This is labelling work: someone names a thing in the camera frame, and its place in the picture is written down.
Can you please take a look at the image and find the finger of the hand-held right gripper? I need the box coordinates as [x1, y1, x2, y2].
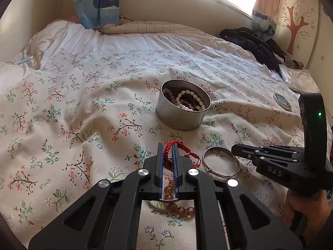
[233, 151, 302, 168]
[231, 143, 305, 155]

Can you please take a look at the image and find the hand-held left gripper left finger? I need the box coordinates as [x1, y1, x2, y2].
[29, 143, 167, 250]

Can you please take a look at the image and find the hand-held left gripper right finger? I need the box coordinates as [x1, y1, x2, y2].
[172, 143, 304, 250]

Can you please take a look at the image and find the red braided cord bracelet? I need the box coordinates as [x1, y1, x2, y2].
[163, 140, 205, 170]

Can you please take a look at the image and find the silver bangle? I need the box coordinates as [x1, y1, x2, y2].
[202, 146, 241, 182]

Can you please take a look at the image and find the amber bead bracelet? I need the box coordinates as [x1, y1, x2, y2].
[162, 178, 195, 218]

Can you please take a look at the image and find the round silver tin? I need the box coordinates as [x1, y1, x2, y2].
[155, 79, 212, 132]

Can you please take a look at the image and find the white bead bracelet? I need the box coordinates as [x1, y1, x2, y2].
[175, 90, 203, 110]

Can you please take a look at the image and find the pink bead bracelet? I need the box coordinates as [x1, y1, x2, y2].
[162, 88, 178, 100]

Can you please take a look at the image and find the person's right hand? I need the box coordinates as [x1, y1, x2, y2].
[282, 187, 331, 243]

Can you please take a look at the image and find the round tin lid blue print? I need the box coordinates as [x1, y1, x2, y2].
[273, 93, 292, 109]

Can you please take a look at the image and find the floral print bedsheet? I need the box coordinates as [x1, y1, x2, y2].
[0, 49, 314, 250]

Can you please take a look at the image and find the clear plastic bag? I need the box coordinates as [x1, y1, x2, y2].
[280, 66, 321, 95]

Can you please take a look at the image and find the black jacket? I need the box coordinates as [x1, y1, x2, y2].
[220, 27, 288, 70]

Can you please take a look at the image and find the headboard with tree decal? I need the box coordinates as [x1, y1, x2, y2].
[273, 0, 333, 95]

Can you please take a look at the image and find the white striped duvet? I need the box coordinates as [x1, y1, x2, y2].
[0, 19, 261, 69]

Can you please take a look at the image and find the orange patterned curtain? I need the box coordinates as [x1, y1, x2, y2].
[251, 0, 282, 41]

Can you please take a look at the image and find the beige striped quilt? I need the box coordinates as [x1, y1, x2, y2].
[100, 19, 222, 35]

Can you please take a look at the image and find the blue cartoon print curtain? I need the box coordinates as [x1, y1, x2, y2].
[73, 0, 122, 29]

